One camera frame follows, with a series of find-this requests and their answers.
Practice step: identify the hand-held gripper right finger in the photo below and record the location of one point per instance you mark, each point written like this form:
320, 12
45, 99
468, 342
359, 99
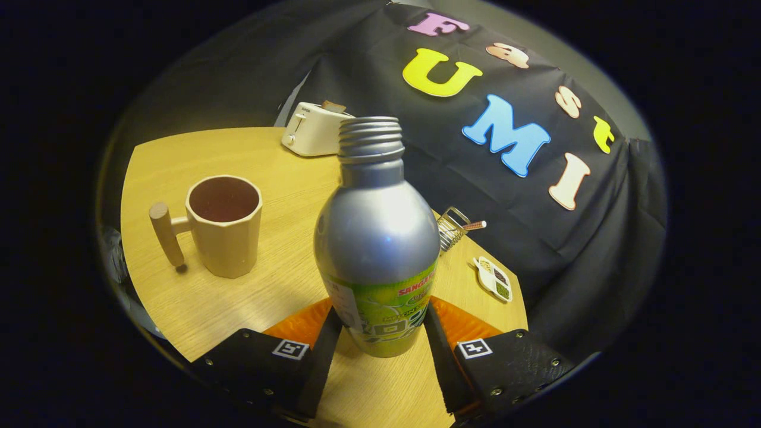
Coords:
443, 368

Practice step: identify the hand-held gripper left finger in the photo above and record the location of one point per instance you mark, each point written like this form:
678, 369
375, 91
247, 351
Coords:
321, 368

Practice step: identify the white divided dish with beans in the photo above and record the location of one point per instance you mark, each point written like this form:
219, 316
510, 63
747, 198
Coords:
493, 278

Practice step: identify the silver bottle with green label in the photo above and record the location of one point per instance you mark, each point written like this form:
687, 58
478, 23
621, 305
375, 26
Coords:
374, 238

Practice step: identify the toast slice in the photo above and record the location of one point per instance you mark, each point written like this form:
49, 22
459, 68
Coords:
333, 106

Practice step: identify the black backdrop cloth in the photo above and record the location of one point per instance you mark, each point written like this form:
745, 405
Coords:
535, 238

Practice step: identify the wooden table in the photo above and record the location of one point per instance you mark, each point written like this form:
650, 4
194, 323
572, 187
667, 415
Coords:
279, 297

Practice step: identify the white toaster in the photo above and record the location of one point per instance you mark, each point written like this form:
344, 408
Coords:
312, 134

